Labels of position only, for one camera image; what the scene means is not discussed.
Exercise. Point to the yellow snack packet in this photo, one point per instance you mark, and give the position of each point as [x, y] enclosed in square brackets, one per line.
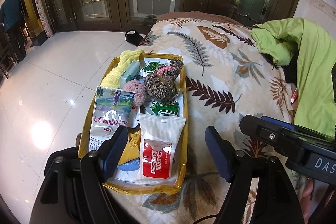
[132, 145]

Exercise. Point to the brown knitted sock bundle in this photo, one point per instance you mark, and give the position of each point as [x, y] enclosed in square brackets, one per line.
[160, 85]

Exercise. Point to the red white small item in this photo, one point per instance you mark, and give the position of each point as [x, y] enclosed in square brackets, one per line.
[294, 96]

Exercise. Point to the yellow cardboard box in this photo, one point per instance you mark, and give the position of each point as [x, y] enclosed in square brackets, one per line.
[147, 188]

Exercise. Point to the stack of red white boxes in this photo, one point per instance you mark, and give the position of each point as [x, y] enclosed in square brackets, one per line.
[43, 19]

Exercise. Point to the yellow towel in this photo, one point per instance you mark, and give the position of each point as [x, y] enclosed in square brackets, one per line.
[115, 74]

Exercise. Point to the wooden chair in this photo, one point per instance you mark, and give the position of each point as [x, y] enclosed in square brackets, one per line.
[4, 61]

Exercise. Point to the white text printed packet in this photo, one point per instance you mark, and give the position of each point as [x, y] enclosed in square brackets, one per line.
[95, 144]

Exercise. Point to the brown bedsheet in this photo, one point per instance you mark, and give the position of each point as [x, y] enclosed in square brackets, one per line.
[189, 15]

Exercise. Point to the leaf print blanket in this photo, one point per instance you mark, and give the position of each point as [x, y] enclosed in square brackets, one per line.
[223, 69]

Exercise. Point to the landscape picture print packet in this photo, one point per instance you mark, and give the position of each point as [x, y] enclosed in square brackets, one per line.
[110, 111]

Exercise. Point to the white red print wipe packet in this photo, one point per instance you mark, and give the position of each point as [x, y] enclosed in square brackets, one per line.
[157, 158]

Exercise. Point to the black cloth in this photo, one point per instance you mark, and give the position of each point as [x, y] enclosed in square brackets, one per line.
[291, 69]

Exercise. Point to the pink plush toy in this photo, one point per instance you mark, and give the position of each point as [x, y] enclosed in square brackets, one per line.
[137, 94]

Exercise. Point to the person's right hand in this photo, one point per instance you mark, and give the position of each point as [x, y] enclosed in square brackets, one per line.
[307, 190]

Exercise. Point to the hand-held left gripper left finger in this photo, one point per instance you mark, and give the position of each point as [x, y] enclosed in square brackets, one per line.
[115, 145]

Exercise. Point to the large green white sachet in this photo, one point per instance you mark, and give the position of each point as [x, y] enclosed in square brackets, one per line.
[164, 108]

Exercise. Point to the black slipper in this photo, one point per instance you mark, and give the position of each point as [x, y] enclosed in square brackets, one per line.
[134, 37]

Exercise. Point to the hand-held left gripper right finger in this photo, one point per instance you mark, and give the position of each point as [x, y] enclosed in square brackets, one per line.
[218, 153]

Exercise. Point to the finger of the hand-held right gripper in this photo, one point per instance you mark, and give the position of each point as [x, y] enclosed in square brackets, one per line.
[278, 122]
[262, 129]

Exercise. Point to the lime green quilt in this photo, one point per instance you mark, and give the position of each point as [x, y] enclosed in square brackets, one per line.
[315, 56]

